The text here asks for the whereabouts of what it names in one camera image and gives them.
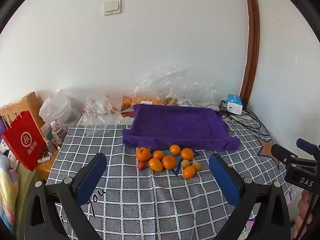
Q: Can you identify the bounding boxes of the colourful blanket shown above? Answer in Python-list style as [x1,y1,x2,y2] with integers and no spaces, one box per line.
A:
[0,154,34,234]

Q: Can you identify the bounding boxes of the black cables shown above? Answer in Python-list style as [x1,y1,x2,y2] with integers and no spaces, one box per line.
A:
[217,100,270,136]

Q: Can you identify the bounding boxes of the purple towel covered tray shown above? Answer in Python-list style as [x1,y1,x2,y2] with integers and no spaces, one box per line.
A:
[122,104,241,152]

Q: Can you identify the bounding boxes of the heap of bagged oranges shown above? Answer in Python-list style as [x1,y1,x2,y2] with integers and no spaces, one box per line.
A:
[122,94,178,107]

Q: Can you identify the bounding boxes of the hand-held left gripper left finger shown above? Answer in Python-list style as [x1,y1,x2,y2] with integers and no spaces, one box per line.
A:
[25,152,108,240]

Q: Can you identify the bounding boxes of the large orange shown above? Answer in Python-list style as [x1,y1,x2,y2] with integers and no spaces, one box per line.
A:
[136,147,151,162]

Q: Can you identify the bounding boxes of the wooden chair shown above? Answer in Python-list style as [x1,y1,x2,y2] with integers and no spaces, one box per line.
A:
[0,92,46,130]

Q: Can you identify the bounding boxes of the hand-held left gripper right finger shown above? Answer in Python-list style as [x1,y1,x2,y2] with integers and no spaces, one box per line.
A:
[209,153,292,240]

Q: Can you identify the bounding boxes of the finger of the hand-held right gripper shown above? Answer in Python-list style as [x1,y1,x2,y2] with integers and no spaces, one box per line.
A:
[271,143,300,164]
[296,138,320,158]

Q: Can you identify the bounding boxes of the brown wooden door frame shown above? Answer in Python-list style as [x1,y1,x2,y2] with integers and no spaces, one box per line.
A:
[239,0,260,110]

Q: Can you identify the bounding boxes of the blue and white box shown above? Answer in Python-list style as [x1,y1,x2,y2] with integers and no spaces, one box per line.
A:
[226,94,243,115]

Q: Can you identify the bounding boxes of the plastic water bottle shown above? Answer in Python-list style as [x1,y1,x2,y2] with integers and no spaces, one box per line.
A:
[51,121,66,145]

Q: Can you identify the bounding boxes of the crumpled clear plastic bag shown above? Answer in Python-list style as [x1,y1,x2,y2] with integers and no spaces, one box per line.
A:
[80,92,125,124]

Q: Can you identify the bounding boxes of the wooden side table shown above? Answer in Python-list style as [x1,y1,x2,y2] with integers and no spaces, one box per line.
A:
[35,149,61,181]

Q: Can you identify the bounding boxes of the white light switch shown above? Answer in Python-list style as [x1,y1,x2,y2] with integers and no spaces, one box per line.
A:
[103,0,122,16]

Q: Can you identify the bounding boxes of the red paper bag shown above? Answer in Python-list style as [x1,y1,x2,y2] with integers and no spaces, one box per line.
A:
[1,110,48,172]

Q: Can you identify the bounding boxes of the grey checked tablecloth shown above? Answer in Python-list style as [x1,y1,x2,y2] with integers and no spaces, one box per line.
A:
[46,116,300,240]

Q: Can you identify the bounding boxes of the large clear plastic bag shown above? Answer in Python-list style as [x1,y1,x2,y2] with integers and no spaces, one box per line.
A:
[122,65,225,108]

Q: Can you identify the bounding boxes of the person's right hand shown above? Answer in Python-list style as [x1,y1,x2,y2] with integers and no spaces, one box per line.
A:
[293,189,313,239]

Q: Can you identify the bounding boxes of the white plastic bag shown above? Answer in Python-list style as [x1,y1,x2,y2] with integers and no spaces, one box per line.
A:
[39,89,82,130]

